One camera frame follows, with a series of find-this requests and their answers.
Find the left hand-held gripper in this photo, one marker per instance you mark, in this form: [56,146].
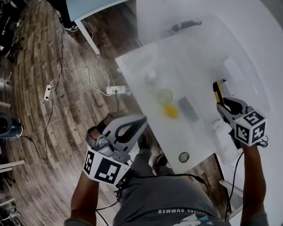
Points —
[103,169]

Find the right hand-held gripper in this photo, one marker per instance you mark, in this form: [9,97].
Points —
[250,128]

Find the yellow black utility knife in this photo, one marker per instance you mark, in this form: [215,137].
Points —
[217,91]

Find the white box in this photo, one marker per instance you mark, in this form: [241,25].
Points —
[233,69]

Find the person's left forearm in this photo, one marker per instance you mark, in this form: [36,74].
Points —
[83,196]

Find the person's right forearm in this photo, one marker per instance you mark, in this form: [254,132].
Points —
[253,178]

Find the person's left hand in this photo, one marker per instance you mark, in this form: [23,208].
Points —
[96,131]

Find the person's black shoe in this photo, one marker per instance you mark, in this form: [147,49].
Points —
[161,161]
[143,141]

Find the white paper carton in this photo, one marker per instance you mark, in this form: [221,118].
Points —
[226,142]

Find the person's grey trousers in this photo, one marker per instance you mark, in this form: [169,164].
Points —
[143,163]

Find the yellow round lid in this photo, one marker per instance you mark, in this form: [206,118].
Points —
[171,110]

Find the white power strip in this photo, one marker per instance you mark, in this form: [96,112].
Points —
[47,92]
[116,90]

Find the grey rectangular block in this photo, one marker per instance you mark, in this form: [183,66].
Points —
[188,109]

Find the round metal cap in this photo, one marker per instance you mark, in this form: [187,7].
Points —
[184,157]

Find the person's grey shirt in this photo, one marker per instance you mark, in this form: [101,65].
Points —
[165,201]

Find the black hand tool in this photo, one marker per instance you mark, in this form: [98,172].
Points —
[185,25]

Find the light blue desk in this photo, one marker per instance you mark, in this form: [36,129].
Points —
[96,1]

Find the black round stool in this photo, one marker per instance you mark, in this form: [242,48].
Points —
[3,125]

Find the black office chair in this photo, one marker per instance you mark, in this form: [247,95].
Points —
[4,32]

